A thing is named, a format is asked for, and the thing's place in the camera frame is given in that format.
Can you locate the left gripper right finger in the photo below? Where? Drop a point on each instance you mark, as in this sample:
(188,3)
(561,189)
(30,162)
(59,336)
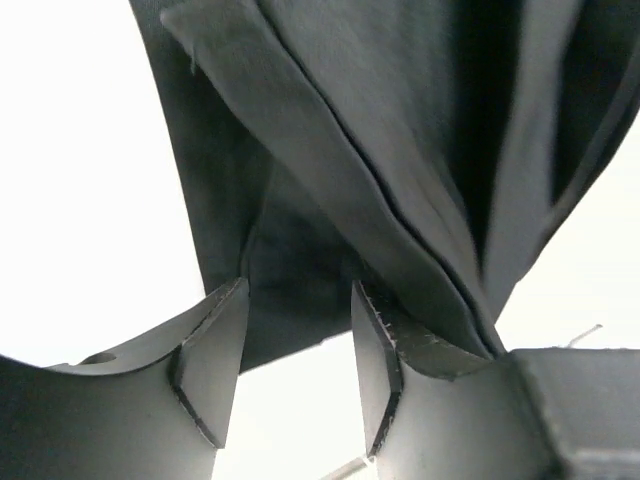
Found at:
(434,411)

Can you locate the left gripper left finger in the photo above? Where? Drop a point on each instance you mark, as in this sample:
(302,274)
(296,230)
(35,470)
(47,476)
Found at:
(155,407)

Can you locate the black pleated skirt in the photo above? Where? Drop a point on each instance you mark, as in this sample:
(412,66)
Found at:
(431,147)

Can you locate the aluminium front rail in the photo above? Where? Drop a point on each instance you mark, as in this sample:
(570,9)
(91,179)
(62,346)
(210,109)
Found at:
(360,468)

